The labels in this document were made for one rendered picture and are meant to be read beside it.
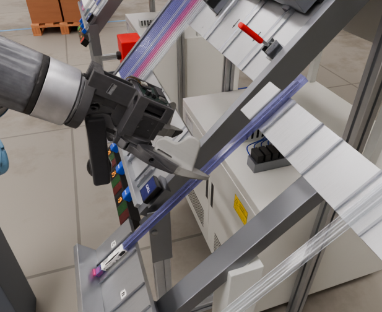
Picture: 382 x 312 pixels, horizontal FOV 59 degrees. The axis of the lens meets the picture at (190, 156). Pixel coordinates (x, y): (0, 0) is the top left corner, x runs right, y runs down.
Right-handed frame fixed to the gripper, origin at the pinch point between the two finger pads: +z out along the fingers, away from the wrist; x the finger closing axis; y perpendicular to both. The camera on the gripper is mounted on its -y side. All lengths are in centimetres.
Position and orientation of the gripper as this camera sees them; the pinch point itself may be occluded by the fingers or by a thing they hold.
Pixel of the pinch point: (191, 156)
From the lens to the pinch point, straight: 54.2
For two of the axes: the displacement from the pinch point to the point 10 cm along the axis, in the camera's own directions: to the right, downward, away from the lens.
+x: -3.2, -5.6, 7.6
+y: 5.2, -7.8, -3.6
